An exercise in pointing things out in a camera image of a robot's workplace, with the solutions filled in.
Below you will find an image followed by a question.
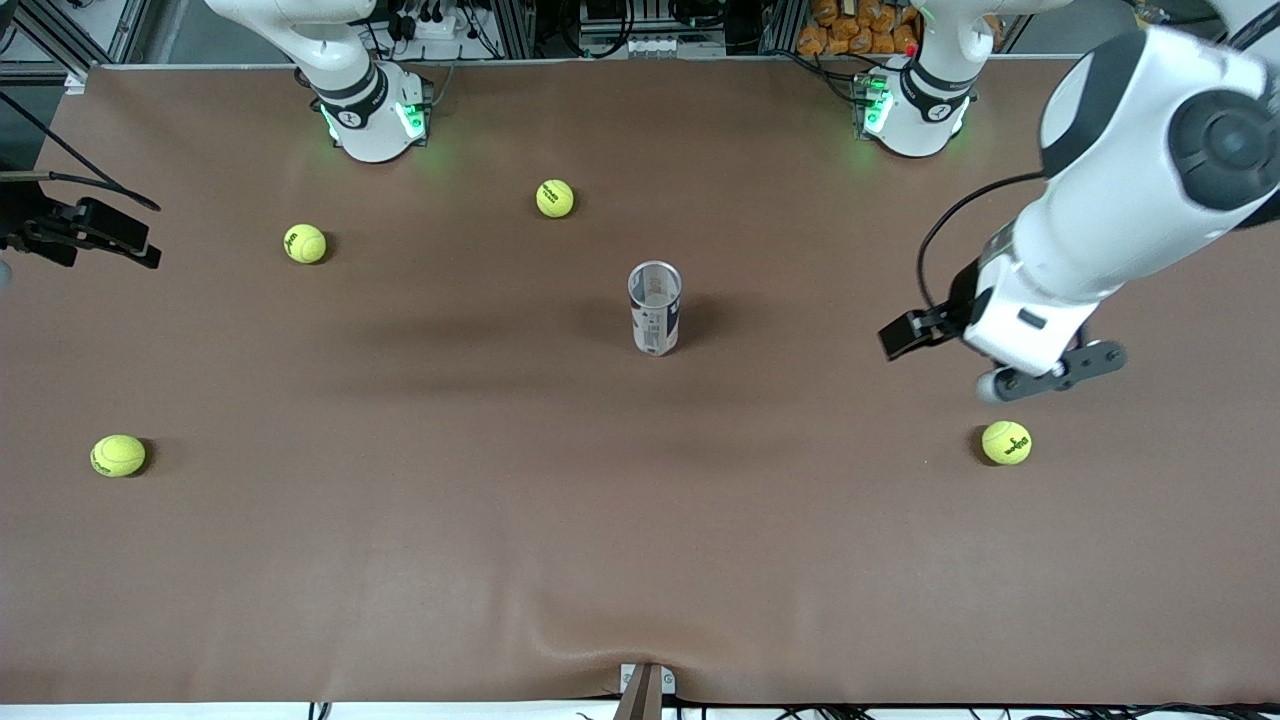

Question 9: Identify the white blue tennis ball can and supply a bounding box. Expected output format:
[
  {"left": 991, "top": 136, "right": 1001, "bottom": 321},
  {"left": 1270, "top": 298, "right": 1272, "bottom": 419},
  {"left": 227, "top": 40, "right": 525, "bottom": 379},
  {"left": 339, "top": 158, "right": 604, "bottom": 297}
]
[{"left": 627, "top": 260, "right": 684, "bottom": 358}]

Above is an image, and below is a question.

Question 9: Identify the orange bags pile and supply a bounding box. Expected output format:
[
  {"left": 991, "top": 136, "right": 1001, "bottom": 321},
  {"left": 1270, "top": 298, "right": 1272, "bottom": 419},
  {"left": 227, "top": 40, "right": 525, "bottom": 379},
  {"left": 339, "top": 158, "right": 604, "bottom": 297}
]
[{"left": 797, "top": 0, "right": 921, "bottom": 57}]

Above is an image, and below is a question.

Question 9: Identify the brown table mat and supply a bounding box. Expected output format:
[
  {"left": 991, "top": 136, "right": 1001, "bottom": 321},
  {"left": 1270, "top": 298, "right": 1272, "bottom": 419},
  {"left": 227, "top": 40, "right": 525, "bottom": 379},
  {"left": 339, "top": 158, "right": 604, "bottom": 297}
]
[{"left": 0, "top": 55, "right": 1280, "bottom": 706}]

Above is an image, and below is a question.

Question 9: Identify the white socket strip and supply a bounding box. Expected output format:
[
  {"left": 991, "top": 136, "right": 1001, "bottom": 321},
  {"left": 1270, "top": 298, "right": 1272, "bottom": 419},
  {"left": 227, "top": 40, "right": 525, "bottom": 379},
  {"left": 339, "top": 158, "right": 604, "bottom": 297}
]
[{"left": 622, "top": 36, "right": 727, "bottom": 58}]

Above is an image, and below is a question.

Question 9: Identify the white power strip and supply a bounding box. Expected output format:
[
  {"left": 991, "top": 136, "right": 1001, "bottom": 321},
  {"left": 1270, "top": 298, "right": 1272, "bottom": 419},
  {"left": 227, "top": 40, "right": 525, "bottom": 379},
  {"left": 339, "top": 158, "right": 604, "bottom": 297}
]
[{"left": 395, "top": 10, "right": 471, "bottom": 41}]

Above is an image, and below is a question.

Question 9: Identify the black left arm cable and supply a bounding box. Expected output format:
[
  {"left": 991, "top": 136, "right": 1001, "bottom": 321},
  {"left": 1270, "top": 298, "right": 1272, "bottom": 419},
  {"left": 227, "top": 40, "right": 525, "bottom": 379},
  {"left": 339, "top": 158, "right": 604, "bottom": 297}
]
[{"left": 916, "top": 172, "right": 1047, "bottom": 319}]

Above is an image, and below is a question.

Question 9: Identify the aluminium frame profile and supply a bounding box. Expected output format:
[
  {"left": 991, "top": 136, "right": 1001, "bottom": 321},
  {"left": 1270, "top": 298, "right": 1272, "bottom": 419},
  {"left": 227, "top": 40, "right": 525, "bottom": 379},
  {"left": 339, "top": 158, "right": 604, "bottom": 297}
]
[{"left": 0, "top": 0, "right": 151, "bottom": 93}]

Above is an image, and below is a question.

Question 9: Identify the metal table edge bracket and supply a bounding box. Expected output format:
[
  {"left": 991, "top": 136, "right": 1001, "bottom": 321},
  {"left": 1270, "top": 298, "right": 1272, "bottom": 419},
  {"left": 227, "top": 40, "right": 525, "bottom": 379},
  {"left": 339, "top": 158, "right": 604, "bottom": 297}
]
[{"left": 619, "top": 662, "right": 677, "bottom": 720}]

